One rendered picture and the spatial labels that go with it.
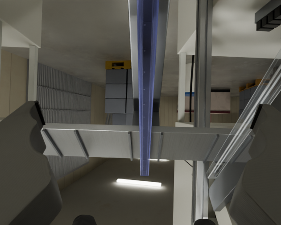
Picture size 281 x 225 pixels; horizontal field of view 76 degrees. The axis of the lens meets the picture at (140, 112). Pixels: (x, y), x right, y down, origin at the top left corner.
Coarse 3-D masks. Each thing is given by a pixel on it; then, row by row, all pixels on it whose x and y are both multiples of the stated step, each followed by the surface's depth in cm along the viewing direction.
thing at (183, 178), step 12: (180, 60) 98; (192, 60) 107; (180, 72) 98; (192, 72) 107; (180, 84) 98; (180, 96) 98; (180, 108) 98; (180, 120) 98; (180, 168) 89; (192, 168) 72; (180, 180) 88; (180, 192) 88; (180, 204) 87; (180, 216) 87
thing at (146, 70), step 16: (144, 0) 11; (144, 16) 12; (144, 32) 12; (144, 48) 13; (144, 64) 14; (144, 80) 15; (144, 96) 17; (144, 112) 18; (144, 128) 20; (144, 144) 23; (144, 160) 26
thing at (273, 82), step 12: (276, 60) 14; (276, 72) 14; (264, 84) 16; (276, 84) 15; (252, 96) 17; (264, 96) 16; (252, 108) 17; (240, 120) 20; (240, 132) 20; (228, 144) 22; (240, 144) 22; (216, 156) 26; (228, 156) 24; (216, 168) 27
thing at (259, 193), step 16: (256, 112) 10; (272, 112) 9; (256, 128) 10; (272, 128) 8; (256, 144) 8; (272, 144) 7; (256, 160) 6; (272, 160) 6; (240, 176) 7; (256, 176) 6; (272, 176) 6; (240, 192) 6; (256, 192) 5; (272, 192) 5; (240, 208) 6; (256, 208) 5; (272, 208) 5; (240, 224) 6; (256, 224) 5; (272, 224) 5
